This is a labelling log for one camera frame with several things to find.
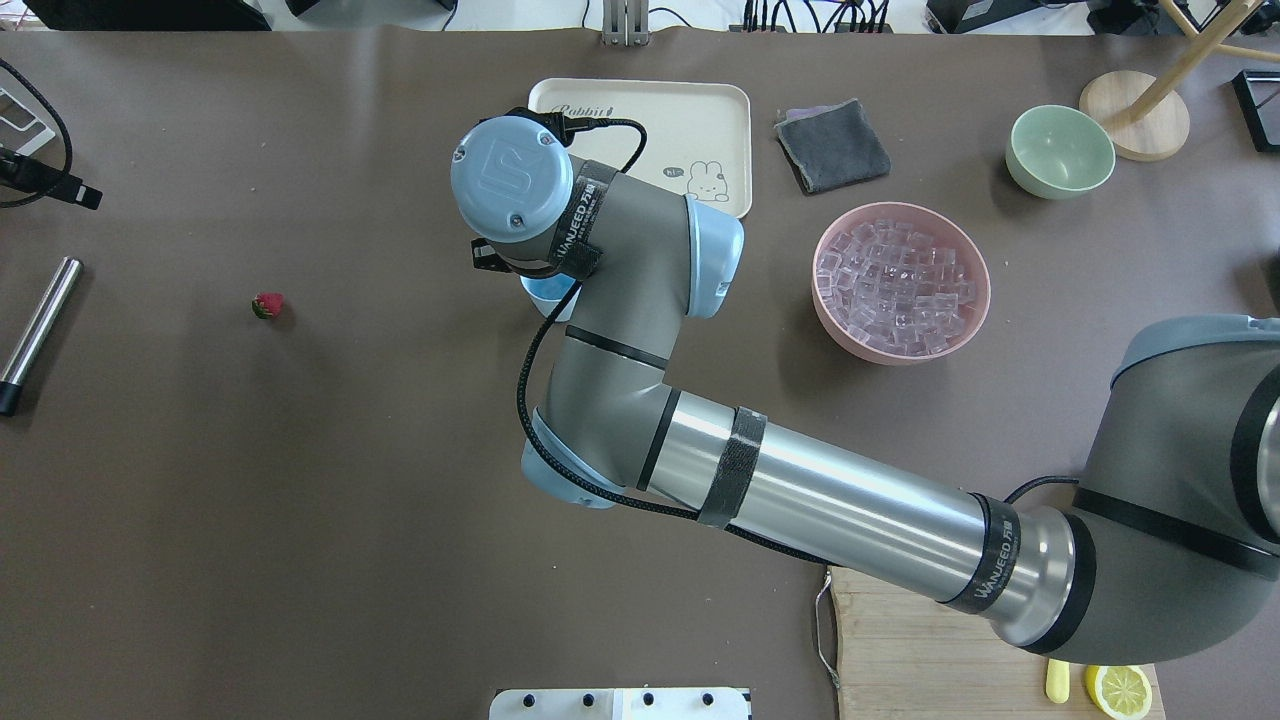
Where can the cream rabbit serving tray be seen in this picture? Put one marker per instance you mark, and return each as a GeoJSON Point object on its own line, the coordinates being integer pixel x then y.
{"type": "Point", "coordinates": [699, 134]}

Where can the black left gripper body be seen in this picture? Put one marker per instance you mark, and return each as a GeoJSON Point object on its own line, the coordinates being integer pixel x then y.
{"type": "Point", "coordinates": [60, 185]}

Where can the black foam block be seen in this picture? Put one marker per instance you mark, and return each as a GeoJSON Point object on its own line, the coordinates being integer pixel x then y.
{"type": "Point", "coordinates": [149, 16]}

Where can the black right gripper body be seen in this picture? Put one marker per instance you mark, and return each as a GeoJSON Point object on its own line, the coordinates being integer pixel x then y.
{"type": "Point", "coordinates": [485, 257]}

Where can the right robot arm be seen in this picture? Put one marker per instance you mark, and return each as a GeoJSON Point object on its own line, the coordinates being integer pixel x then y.
{"type": "Point", "coordinates": [1168, 547]}

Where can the steel muddler with black tip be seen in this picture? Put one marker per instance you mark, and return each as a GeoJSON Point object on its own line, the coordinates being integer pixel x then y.
{"type": "Point", "coordinates": [34, 336]}

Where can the red strawberry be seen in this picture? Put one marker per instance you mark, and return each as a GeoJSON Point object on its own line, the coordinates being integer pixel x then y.
{"type": "Point", "coordinates": [268, 305]}

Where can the wooden cutting board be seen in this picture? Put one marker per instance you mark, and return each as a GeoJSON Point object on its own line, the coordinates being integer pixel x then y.
{"type": "Point", "coordinates": [902, 656]}

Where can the white wire cup rack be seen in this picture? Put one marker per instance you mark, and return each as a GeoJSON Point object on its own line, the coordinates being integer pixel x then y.
{"type": "Point", "coordinates": [22, 134]}

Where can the grey folded cloth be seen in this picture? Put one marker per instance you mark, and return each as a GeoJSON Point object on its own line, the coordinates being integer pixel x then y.
{"type": "Point", "coordinates": [832, 146]}

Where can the light blue plastic cup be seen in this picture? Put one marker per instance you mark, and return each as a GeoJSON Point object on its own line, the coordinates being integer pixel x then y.
{"type": "Point", "coordinates": [547, 293]}

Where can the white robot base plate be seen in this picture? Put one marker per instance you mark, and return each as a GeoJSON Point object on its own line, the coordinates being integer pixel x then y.
{"type": "Point", "coordinates": [717, 702]}

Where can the mint green bowl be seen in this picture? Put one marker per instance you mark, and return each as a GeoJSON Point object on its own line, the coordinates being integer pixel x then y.
{"type": "Point", "coordinates": [1058, 153]}

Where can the wooden glass drying stand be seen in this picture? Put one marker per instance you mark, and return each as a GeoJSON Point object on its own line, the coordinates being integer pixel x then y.
{"type": "Point", "coordinates": [1144, 117]}

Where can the pink bowl of ice cubes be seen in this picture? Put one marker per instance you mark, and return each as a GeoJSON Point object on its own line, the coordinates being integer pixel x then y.
{"type": "Point", "coordinates": [898, 284]}

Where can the lemon half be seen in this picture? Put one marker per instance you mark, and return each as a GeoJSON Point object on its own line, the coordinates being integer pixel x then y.
{"type": "Point", "coordinates": [1119, 692]}

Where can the yellow plastic knife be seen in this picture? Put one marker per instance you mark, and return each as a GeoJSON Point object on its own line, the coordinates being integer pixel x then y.
{"type": "Point", "coordinates": [1057, 681]}

